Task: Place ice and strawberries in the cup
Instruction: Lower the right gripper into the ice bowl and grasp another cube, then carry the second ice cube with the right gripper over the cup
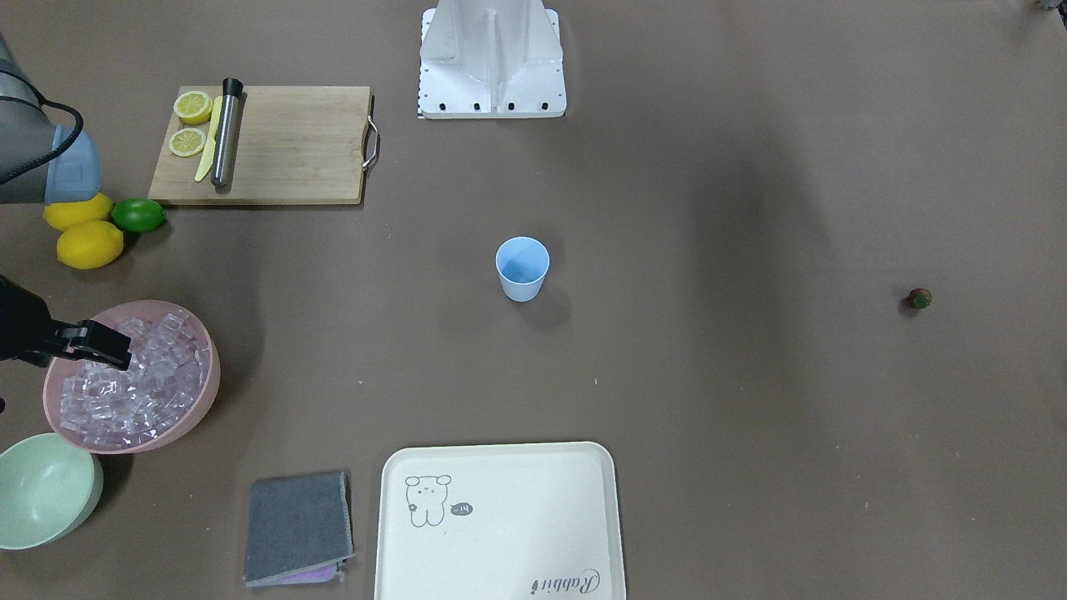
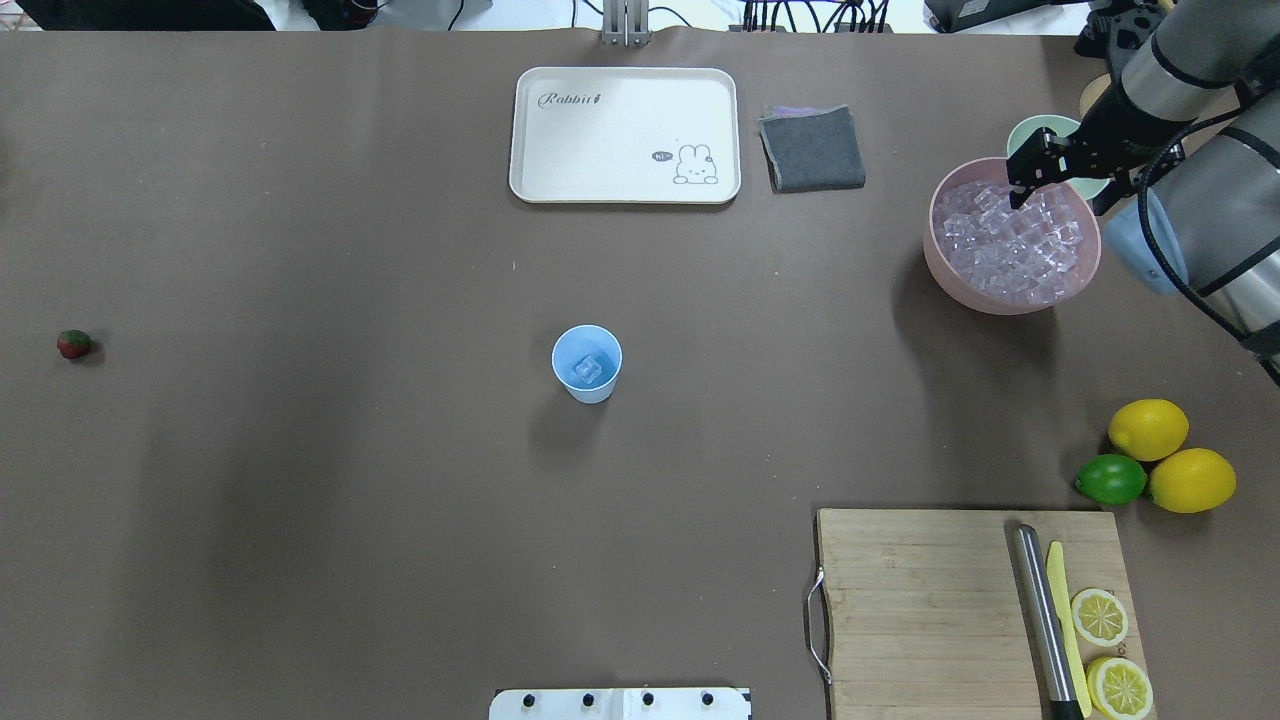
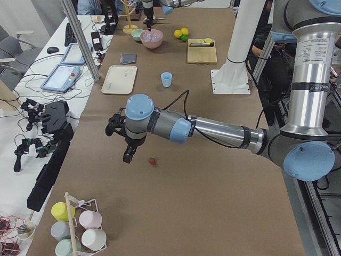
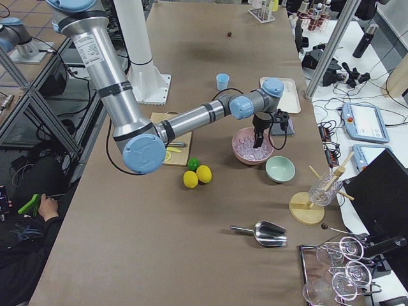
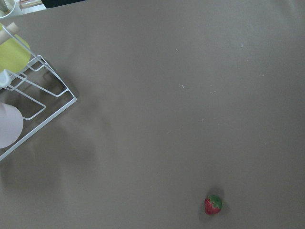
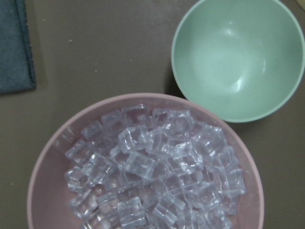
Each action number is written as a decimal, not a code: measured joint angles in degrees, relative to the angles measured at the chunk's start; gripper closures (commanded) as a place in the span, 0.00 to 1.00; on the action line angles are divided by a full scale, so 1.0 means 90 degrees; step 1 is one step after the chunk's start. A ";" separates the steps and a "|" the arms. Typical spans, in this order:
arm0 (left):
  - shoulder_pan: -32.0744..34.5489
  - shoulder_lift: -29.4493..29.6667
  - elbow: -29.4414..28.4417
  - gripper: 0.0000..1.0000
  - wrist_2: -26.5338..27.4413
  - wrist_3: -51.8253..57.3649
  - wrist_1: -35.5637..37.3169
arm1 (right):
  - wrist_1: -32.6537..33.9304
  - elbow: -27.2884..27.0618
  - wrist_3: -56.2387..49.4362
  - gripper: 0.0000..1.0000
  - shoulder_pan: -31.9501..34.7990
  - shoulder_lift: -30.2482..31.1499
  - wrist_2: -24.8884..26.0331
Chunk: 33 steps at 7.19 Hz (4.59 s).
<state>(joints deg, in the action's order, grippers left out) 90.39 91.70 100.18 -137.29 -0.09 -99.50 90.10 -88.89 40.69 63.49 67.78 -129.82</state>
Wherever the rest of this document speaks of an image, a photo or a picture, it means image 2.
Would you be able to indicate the green lime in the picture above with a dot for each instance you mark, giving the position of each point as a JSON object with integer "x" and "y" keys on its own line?
{"x": 1111, "y": 479}

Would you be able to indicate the cream rabbit tray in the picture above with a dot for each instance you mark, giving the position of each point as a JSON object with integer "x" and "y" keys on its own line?
{"x": 625, "y": 135}

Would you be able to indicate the mint green bowl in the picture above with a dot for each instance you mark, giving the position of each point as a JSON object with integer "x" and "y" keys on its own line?
{"x": 1088, "y": 188}

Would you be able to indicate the light blue cup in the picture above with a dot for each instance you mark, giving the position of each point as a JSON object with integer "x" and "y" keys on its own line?
{"x": 584, "y": 340}

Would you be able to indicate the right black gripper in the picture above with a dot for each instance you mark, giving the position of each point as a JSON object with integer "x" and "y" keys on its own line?
{"x": 1112, "y": 124}

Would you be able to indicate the pink bowl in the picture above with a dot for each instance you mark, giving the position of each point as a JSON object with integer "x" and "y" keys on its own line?
{"x": 1002, "y": 261}

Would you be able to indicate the grey folded cloth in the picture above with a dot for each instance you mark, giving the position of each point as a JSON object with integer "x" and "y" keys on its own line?
{"x": 812, "y": 149}

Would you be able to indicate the knife with metal handle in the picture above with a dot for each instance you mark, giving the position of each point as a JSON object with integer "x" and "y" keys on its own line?
{"x": 1045, "y": 627}

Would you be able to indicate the wooden cutting board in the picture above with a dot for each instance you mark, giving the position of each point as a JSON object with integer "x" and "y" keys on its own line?
{"x": 925, "y": 615}

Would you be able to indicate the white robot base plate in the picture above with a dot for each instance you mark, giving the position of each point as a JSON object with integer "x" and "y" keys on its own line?
{"x": 694, "y": 702}

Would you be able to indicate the lemon half slice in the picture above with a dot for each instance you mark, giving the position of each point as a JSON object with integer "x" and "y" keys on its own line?
{"x": 1100, "y": 617}
{"x": 1119, "y": 688}

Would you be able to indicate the red strawberry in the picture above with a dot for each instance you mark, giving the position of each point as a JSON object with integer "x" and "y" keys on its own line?
{"x": 74, "y": 344}

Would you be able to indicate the yellow lemon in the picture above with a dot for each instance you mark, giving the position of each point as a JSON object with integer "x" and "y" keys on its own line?
{"x": 1192, "y": 480}
{"x": 1149, "y": 429}

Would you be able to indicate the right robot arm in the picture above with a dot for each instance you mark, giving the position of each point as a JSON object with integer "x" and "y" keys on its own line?
{"x": 1187, "y": 130}

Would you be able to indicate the wooden cup stand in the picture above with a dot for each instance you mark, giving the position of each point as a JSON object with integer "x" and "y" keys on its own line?
{"x": 1095, "y": 95}

